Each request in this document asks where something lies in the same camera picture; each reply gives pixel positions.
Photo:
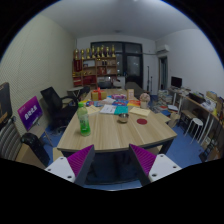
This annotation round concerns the beige envelope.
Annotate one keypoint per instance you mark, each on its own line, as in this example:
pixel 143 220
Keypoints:
pixel 140 111

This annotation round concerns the pink box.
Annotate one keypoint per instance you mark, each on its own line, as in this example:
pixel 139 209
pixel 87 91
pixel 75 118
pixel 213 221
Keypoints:
pixel 118 96

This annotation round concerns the green tea bottle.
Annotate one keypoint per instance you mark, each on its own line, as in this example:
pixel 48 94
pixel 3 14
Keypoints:
pixel 84 123

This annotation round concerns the wooden shelf unit with trophies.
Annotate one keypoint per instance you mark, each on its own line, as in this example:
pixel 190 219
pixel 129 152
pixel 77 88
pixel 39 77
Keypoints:
pixel 95 71

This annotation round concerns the black office chair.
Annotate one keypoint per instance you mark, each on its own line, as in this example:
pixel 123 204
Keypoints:
pixel 55 106

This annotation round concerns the white round stool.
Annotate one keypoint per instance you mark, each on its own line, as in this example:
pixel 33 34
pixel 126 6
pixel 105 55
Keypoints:
pixel 195 122

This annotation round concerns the white wall air conditioner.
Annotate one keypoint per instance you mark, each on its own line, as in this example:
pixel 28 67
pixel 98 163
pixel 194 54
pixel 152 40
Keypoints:
pixel 162 48

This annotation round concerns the purple sign board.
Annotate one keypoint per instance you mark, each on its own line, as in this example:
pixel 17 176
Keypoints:
pixel 30 113

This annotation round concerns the teal book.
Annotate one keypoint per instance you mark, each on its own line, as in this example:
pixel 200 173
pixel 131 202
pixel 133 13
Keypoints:
pixel 121 110

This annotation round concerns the white booklet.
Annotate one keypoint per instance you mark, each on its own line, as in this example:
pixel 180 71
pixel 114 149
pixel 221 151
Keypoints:
pixel 108 109

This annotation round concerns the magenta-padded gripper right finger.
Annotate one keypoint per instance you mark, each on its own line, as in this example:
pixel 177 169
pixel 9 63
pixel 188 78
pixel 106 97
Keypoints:
pixel 163 166

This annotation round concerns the colourful picture book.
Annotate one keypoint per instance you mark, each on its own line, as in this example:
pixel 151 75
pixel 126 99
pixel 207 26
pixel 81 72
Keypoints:
pixel 94 103

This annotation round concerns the black framed glass door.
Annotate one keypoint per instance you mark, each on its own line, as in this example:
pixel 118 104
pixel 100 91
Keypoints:
pixel 131 63

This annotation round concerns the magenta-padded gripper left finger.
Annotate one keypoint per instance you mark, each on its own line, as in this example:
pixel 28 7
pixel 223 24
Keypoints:
pixel 60 168

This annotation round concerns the wooden desk with white legs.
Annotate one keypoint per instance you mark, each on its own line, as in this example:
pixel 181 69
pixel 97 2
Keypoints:
pixel 200 106

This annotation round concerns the small steel cup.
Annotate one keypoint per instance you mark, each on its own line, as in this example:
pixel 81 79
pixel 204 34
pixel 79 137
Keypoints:
pixel 123 118

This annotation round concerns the orange book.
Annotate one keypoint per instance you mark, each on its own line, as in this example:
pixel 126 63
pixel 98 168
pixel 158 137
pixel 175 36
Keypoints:
pixel 133 103

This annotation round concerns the brown standing card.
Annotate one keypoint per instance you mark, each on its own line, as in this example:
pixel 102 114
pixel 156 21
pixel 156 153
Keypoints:
pixel 130 94

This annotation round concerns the cardboard box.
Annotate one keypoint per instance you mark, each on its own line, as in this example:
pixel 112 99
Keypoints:
pixel 211 95

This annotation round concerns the wooden stool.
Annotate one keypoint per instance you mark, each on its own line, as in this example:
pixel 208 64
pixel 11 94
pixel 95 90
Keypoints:
pixel 187 115

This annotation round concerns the blue picture book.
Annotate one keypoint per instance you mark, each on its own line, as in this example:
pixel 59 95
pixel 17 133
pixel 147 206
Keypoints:
pixel 120 102

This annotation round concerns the grey armchair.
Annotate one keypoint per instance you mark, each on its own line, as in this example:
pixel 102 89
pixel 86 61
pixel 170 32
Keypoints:
pixel 135 87

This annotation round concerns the black computer monitor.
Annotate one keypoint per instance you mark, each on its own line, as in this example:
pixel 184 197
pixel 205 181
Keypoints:
pixel 176 82

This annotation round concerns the black bag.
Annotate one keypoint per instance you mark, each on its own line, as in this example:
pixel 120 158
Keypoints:
pixel 35 148

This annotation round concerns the small wooden side table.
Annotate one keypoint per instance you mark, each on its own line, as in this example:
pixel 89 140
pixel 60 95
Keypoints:
pixel 162 118

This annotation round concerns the grey striped chair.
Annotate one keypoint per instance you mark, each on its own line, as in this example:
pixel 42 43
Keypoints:
pixel 9 141

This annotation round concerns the yellow gift box red ribbon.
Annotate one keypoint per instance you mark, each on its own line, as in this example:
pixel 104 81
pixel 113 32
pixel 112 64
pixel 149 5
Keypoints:
pixel 99 95

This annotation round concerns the pink flowers in white pot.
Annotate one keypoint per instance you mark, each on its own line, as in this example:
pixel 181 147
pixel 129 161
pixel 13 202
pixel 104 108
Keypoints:
pixel 144 98

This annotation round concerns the black printer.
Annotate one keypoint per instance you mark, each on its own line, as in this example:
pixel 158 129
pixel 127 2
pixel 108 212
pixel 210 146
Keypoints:
pixel 196 97

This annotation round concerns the black display screen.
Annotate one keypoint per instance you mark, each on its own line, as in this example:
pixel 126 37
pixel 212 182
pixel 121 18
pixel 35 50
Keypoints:
pixel 5 103

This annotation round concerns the stack of books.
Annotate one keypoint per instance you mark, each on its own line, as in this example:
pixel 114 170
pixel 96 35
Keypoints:
pixel 164 99

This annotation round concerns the cream notepad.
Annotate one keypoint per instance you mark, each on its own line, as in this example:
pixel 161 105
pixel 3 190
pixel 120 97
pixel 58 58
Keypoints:
pixel 92 109

